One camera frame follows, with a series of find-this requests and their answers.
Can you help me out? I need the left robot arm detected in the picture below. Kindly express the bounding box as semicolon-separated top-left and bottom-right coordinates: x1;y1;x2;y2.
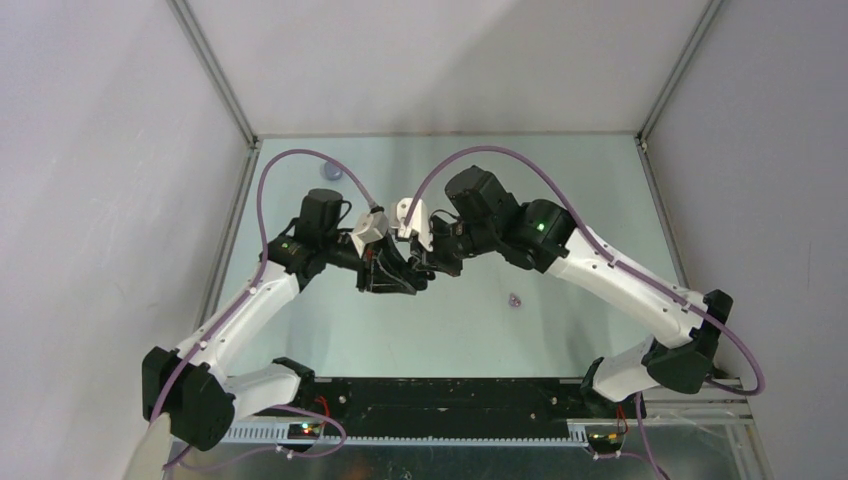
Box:
142;189;432;451

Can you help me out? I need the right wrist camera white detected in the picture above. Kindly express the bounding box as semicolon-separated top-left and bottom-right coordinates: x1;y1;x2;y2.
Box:
387;197;433;252

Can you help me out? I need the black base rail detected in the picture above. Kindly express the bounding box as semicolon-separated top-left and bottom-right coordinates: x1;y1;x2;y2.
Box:
252;377;637;440

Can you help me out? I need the grey slotted cable duct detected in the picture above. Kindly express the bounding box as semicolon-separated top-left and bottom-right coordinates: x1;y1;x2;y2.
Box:
220;422;589;447

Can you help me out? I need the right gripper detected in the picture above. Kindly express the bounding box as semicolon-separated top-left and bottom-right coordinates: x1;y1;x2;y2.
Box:
411;215;499;278

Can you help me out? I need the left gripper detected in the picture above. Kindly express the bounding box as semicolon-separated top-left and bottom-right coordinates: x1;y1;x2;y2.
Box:
322;228;419;296

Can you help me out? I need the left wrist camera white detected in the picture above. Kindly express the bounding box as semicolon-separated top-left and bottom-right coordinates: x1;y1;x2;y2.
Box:
350;206;390;257

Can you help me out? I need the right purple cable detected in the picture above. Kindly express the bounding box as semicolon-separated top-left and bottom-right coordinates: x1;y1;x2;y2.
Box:
404;145;767;480

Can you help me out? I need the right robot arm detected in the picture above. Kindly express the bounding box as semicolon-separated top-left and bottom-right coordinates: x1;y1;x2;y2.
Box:
391;166;733;418

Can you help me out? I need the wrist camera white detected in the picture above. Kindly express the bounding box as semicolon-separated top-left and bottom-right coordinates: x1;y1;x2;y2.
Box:
350;206;390;257
387;197;433;252

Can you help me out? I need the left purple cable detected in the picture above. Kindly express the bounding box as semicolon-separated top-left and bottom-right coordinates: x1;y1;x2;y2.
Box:
148;148;379;475

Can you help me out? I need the purple cable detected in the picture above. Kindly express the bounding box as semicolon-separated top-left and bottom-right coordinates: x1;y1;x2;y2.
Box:
404;145;767;480
148;148;379;475

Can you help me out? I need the purple earbud charging case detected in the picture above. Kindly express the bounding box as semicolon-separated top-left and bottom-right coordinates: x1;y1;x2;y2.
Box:
320;162;344;181

